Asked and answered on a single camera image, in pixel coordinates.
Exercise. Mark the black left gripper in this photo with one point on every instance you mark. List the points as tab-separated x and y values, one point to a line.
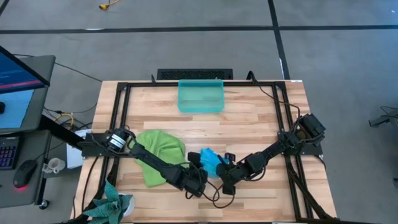
192	179

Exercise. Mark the computer monitor with blue screen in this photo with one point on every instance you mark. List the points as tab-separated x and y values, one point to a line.
18	93

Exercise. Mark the black desk support bar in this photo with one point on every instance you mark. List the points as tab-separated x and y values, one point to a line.
56	130

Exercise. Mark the blue microfiber towel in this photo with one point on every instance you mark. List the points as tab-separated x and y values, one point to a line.
210	161

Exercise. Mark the black computer mouse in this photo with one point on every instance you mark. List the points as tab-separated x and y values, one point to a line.
24	172

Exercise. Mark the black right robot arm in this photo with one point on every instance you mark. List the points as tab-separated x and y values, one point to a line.
270	152

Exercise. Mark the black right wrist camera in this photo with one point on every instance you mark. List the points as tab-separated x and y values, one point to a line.
229	190

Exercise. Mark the white mug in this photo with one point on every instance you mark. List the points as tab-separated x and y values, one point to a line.
56	165

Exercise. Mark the black backlit keyboard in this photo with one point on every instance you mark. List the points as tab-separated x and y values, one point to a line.
7	154

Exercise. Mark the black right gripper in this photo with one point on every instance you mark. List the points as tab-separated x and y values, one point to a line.
228	174

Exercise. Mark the black caster wheel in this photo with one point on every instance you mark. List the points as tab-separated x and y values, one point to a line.
44	204

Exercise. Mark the dark green cloth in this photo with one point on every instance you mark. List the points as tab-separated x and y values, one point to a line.
105	208

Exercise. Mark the green microfiber towel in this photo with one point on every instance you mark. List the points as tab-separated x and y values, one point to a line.
161	146

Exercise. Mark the white round bowl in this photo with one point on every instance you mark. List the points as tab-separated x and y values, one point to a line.
131	203

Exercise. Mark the teal translucent plastic basket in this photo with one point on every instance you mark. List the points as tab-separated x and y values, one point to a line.
200	96

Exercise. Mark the grey desk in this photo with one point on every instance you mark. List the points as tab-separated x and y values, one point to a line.
9	193

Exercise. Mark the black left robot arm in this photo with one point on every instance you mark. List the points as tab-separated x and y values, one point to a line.
152	160

